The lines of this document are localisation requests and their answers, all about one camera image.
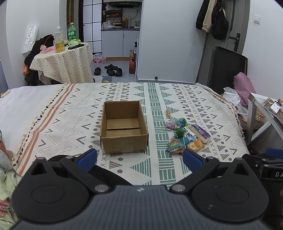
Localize blue snack packet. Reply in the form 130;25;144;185
183;135;196;145

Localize yellow oil bottle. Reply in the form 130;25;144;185
54;26;65;53

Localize white bed sheet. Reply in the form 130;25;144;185
0;84;63;154

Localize green soda bottle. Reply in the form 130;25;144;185
67;22;77;42

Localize black slippers pile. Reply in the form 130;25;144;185
94;64;123;77

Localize brown cardboard box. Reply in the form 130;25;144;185
100;101;149;154

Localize polka dot tablecloth table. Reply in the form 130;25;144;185
30;43;94;85

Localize green snack bag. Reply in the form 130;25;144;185
176;118;188;128

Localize dark green candy packet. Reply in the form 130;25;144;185
174;128;185;139

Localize patterned bed blanket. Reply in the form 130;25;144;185
13;83;248;186

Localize pink water bottle pack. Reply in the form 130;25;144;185
93;53;107;64

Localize white side table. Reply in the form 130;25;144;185
245;93;282;145

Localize purple small snack packet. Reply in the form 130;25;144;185
166;121;176;130

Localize orange yellow snack packet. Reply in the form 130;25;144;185
187;139;203;152

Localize black hanging jackets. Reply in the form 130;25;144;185
196;0;229;40

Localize white kitchen cabinet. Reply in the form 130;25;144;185
102;30;140;58

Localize purple white snack bar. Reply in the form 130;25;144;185
189;124;211;143

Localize small brown snack packet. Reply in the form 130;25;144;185
166;110;171;118

